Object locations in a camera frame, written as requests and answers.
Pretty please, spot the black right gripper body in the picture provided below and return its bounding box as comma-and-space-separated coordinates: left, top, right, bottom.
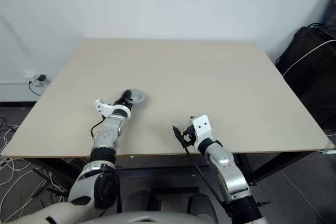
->
182, 125, 197, 144

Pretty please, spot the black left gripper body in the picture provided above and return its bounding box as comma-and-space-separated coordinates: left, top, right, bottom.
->
112, 96, 132, 108

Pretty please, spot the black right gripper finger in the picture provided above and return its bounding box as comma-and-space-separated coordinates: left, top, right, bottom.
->
180, 134, 194, 148
172, 125, 185, 141

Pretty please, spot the grey metal flanged cylinder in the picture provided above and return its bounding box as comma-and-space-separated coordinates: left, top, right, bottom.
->
125, 89, 147, 104
128, 89, 146, 102

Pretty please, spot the silver robot torso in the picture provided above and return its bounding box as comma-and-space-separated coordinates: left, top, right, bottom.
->
0, 200, 271, 224

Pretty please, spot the black fabric bag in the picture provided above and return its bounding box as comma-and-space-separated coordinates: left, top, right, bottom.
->
275, 26, 336, 131

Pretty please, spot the silver table corner clamp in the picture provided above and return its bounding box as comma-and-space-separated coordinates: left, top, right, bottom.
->
320, 140, 336, 156

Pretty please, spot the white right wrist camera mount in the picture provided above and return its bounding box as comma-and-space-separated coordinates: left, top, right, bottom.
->
190, 114, 213, 141

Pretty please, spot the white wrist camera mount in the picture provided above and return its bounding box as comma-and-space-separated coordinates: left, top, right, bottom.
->
190, 114, 213, 141
94, 99, 132, 118

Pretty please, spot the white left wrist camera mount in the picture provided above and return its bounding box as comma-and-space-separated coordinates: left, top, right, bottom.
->
94, 99, 132, 118

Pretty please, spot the black metal table frame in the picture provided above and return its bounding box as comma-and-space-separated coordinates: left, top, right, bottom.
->
23, 148, 336, 187

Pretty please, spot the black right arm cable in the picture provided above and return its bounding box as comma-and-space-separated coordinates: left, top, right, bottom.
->
182, 142, 229, 208

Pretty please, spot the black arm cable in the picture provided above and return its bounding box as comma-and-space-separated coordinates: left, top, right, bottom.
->
90, 118, 106, 138
182, 142, 229, 208

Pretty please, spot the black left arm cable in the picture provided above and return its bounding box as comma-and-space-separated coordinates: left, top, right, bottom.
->
90, 118, 106, 138

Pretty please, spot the white wall socket strip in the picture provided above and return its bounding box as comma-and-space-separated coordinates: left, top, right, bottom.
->
23, 71, 52, 87

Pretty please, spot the black adapter cable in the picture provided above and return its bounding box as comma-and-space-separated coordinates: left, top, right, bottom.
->
27, 79, 40, 97

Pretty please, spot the white floor cable tangle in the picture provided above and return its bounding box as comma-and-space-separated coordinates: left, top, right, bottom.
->
0, 115, 69, 210

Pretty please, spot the white cable on bag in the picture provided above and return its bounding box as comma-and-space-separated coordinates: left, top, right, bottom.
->
282, 39, 334, 76

